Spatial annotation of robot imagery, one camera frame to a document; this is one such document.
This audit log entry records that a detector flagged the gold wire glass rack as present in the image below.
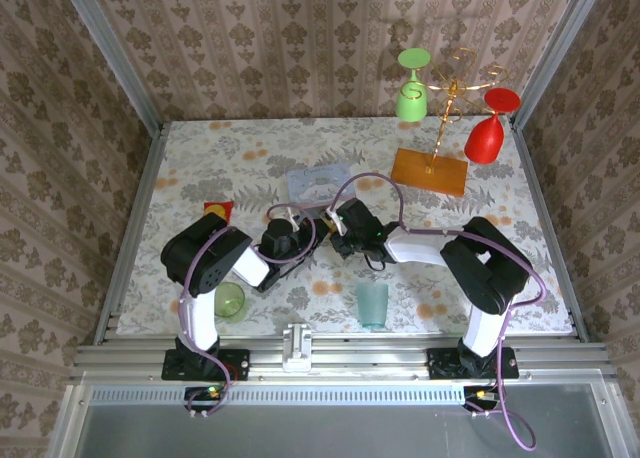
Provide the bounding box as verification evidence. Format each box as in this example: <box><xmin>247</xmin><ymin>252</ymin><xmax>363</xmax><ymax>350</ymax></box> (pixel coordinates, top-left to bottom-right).
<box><xmin>390</xmin><ymin>46</ymin><xmax>504</xmax><ymax>198</ymax></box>

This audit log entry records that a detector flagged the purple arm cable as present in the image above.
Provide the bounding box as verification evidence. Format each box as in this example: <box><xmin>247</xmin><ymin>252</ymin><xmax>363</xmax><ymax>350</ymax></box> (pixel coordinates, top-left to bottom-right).
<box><xmin>177</xmin><ymin>203</ymin><xmax>317</xmax><ymax>419</ymax></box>
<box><xmin>327</xmin><ymin>171</ymin><xmax>546</xmax><ymax>452</ymax></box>

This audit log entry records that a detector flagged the aluminium frame post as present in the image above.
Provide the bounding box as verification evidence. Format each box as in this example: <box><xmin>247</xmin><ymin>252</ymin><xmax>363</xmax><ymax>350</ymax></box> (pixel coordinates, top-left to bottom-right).
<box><xmin>508</xmin><ymin>0</ymin><xmax>610</xmax><ymax>132</ymax></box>
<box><xmin>53</xmin><ymin>0</ymin><xmax>166</xmax><ymax>135</ymax></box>

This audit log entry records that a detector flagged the small black controller board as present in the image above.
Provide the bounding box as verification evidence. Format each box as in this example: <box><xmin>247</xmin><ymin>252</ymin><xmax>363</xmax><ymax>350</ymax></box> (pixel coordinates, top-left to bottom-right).
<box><xmin>462</xmin><ymin>385</ymin><xmax>502</xmax><ymax>414</ymax></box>
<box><xmin>183</xmin><ymin>385</ymin><xmax>227</xmax><ymax>415</ymax></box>

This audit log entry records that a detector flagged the aluminium side rail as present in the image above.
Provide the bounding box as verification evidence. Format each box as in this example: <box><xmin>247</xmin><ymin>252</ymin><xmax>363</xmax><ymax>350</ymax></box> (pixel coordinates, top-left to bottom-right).
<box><xmin>508</xmin><ymin>120</ymin><xmax>590</xmax><ymax>344</ymax></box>
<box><xmin>93</xmin><ymin>122</ymin><xmax>169</xmax><ymax>347</ymax></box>

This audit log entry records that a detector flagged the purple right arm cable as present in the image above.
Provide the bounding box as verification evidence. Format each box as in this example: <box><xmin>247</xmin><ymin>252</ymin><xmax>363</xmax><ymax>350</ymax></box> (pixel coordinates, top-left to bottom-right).
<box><xmin>327</xmin><ymin>171</ymin><xmax>546</xmax><ymax>452</ymax></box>

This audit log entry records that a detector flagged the green wine glass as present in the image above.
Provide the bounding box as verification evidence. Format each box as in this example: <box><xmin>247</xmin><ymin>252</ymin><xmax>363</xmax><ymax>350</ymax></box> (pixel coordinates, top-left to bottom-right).
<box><xmin>395</xmin><ymin>47</ymin><xmax>432</xmax><ymax>123</ymax></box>

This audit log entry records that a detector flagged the red snack packet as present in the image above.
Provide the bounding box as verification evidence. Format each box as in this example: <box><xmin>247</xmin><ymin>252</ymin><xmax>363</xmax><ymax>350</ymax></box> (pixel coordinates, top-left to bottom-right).
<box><xmin>202</xmin><ymin>200</ymin><xmax>236</xmax><ymax>223</ymax></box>

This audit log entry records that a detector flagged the blue cartoon card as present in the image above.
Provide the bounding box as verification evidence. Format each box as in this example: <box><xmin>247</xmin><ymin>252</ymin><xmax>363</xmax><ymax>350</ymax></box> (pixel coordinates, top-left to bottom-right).
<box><xmin>285</xmin><ymin>162</ymin><xmax>359</xmax><ymax>208</ymax></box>

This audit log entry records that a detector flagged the floral tablecloth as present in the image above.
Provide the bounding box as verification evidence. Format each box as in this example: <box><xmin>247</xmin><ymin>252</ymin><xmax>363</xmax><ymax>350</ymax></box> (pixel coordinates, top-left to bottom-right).
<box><xmin>115</xmin><ymin>118</ymin><xmax>574</xmax><ymax>336</ymax></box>

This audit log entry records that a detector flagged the grey metal bracket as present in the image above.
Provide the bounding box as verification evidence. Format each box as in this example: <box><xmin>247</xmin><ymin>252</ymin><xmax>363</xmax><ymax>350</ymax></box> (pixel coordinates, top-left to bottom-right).
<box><xmin>282</xmin><ymin>322</ymin><xmax>314</xmax><ymax>374</ymax></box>

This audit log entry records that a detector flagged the red wine glass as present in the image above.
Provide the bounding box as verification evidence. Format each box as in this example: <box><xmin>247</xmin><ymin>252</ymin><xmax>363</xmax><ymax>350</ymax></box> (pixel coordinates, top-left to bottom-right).
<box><xmin>463</xmin><ymin>87</ymin><xmax>522</xmax><ymax>165</ymax></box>

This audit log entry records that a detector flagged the grey slotted cable duct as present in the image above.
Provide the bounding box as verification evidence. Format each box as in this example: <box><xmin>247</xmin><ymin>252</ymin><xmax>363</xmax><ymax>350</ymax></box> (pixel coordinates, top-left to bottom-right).
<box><xmin>85</xmin><ymin>383</ymin><xmax>506</xmax><ymax>405</ymax></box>

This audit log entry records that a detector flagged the green plastic cup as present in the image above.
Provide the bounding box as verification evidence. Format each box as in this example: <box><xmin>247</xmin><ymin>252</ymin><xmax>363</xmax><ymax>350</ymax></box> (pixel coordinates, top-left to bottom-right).
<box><xmin>213</xmin><ymin>281</ymin><xmax>248</xmax><ymax>323</ymax></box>

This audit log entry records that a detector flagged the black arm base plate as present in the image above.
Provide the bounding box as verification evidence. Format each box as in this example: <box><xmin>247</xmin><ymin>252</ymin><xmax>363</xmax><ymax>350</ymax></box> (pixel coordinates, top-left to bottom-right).
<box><xmin>160</xmin><ymin>348</ymin><xmax>250</xmax><ymax>381</ymax></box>
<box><xmin>427</xmin><ymin>346</ymin><xmax>520</xmax><ymax>381</ymax></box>

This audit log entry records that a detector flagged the aluminium front rail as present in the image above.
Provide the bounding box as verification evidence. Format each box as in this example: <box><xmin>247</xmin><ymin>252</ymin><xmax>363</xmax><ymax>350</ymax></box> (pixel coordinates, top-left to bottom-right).
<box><xmin>74</xmin><ymin>333</ymin><xmax>616</xmax><ymax>379</ymax></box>

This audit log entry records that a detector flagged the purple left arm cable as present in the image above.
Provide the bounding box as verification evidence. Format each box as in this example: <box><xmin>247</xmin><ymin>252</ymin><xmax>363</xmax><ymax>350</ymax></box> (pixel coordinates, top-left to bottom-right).
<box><xmin>177</xmin><ymin>203</ymin><xmax>317</xmax><ymax>419</ymax></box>

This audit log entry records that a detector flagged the teal plastic cup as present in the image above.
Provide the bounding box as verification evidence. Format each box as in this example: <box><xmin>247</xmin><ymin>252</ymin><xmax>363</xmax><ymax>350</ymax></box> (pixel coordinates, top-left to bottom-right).
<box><xmin>355</xmin><ymin>283</ymin><xmax>390</xmax><ymax>330</ymax></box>

